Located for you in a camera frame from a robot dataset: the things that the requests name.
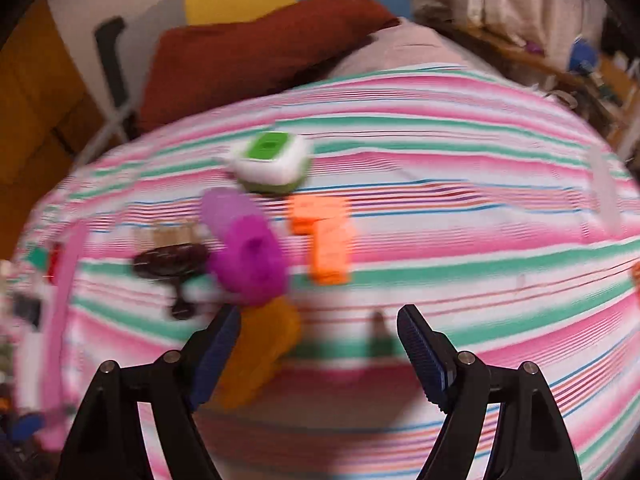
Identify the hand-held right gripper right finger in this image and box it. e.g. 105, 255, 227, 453
396, 304, 583, 480

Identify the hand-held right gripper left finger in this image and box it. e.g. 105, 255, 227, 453
56, 305, 242, 480

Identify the amber plastic toy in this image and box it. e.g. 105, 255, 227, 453
215, 300, 302, 411

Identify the pink tray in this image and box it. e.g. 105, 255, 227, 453
15, 220, 86, 451

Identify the green white plug-in device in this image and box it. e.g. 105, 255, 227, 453
220, 130, 313, 196

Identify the magenta plastic toy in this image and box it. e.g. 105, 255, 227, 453
207, 214, 289, 307

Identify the orange plastic block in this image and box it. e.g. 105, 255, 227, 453
289, 195, 356, 286

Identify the striped blanket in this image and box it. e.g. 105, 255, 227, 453
10, 62, 640, 480

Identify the red plastic block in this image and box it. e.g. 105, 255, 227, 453
48, 242, 65, 281

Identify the pale pink bed sheet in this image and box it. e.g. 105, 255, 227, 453
327, 17, 473, 83

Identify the rust red pillow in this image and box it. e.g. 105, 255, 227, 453
137, 0, 401, 133

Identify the wooden wardrobe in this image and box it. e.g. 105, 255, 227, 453
0, 0, 103, 261

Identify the blue round container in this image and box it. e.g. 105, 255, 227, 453
567, 35, 601, 73

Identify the white bed rail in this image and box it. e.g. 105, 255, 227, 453
75, 102, 133, 163

